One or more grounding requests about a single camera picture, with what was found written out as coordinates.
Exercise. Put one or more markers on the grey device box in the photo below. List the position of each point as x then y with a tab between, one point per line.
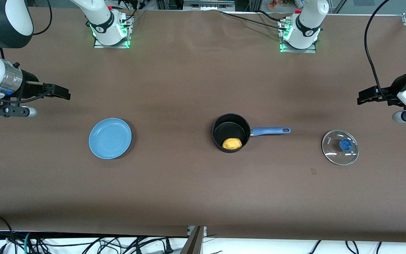
208	4

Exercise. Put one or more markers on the black power plug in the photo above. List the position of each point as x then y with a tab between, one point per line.
168	247

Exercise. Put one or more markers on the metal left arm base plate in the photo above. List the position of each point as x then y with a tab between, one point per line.
312	49

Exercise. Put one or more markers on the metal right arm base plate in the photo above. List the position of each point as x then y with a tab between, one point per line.
125	40

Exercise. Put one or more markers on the yellow potato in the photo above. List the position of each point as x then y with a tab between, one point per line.
232	143

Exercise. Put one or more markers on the glass lid with blue knob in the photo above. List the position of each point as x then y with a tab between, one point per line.
340	148

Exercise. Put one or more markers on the grey metal table post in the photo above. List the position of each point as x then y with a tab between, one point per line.
194	241

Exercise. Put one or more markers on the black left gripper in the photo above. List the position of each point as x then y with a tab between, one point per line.
394	88

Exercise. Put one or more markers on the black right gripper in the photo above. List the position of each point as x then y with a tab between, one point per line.
30	87

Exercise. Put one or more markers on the brown table cover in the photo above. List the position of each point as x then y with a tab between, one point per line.
196	183

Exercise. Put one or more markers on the blue round plate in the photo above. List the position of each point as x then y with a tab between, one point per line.
109	138

